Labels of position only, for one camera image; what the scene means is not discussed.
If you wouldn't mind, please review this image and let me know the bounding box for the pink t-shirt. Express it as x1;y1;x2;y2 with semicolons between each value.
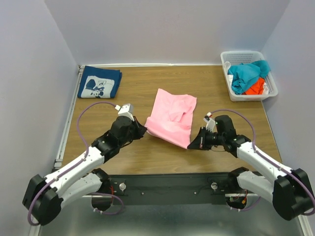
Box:
145;88;197;149

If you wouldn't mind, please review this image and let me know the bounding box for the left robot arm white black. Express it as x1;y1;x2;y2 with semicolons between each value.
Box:
22;116;147;226

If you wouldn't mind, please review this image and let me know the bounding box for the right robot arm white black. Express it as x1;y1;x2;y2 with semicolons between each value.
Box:
188;113;315;221

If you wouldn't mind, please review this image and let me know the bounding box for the folded blue printed t-shirt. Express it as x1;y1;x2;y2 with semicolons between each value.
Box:
77;66;123;99

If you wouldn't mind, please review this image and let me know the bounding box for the orange t-shirt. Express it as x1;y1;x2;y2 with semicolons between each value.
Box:
243;77;265;95

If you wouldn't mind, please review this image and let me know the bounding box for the teal t-shirt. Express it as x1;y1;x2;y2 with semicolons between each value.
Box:
229;60;270;95

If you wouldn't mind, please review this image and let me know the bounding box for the white garment in basket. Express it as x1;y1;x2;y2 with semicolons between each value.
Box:
223;61;233;86

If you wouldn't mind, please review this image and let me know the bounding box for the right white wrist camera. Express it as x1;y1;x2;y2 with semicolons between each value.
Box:
204;112;216;132

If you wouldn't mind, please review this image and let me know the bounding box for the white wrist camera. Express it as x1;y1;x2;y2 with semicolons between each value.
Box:
204;112;216;132
115;103;134;121

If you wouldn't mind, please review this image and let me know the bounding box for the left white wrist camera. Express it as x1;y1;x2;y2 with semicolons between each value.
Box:
115;103;134;121

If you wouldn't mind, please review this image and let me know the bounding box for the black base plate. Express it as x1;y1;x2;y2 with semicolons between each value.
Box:
92;172;249;209

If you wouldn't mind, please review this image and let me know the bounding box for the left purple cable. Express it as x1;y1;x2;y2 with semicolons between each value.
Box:
27;102;119;226

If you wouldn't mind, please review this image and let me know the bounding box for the purple cable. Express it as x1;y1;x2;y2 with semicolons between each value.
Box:
210;109;315;217
27;102;119;226

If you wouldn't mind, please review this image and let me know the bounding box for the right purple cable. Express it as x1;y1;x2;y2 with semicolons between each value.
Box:
210;109;315;217

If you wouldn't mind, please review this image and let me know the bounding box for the aluminium frame rail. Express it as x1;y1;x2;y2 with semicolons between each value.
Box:
27;65;85;233

